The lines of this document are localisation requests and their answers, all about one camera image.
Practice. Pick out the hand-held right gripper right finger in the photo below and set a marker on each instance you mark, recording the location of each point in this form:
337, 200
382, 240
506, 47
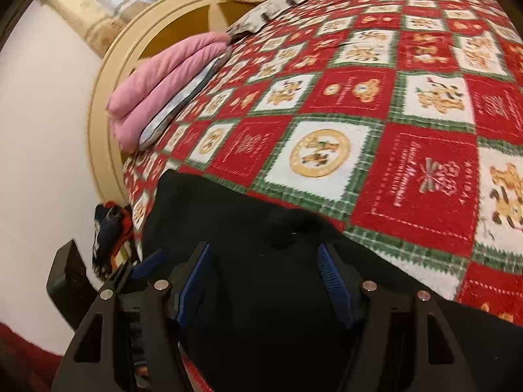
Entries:
336, 286

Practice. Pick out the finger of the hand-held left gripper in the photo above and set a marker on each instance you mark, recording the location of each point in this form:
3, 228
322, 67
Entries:
149, 263

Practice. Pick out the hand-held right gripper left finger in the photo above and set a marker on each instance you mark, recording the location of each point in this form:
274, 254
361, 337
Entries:
195, 284

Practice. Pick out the black sweater with studs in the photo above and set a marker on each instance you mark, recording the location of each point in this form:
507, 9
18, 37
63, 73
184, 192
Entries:
265, 302

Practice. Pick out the pile of colourful clothes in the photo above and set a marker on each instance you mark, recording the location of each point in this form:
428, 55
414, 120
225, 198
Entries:
108, 228

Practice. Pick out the dark red cloth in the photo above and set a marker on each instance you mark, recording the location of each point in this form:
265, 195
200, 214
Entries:
20, 359

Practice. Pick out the cream wooden headboard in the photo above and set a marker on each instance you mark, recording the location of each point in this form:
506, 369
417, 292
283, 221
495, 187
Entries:
102, 130

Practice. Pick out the red checkered printed blanket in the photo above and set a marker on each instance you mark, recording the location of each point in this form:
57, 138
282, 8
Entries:
429, 171

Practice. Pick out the grey patterned pillow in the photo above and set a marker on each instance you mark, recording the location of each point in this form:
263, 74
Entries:
171, 108

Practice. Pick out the folded pink blanket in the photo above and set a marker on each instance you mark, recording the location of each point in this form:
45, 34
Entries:
163, 77

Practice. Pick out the white printed pillow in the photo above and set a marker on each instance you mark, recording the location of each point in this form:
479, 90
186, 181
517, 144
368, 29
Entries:
265, 12

